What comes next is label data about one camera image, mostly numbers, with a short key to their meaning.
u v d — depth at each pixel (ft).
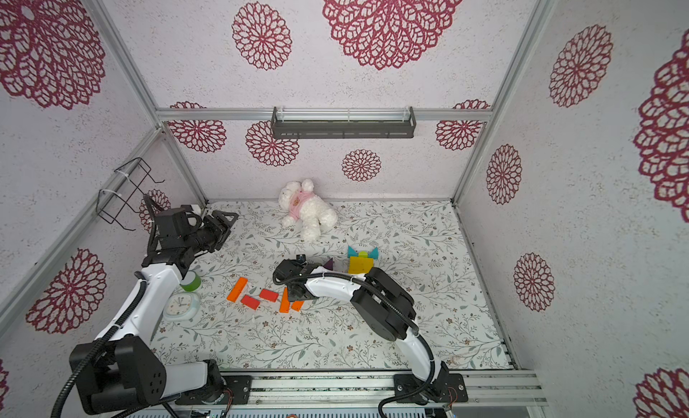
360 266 3.20
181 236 2.01
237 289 3.09
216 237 2.37
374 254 3.30
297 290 2.22
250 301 2.95
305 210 3.56
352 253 3.37
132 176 2.62
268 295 3.04
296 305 2.92
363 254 3.30
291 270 2.39
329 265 3.21
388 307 1.69
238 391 2.41
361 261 3.28
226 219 2.45
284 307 2.94
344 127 2.90
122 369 1.32
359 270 3.19
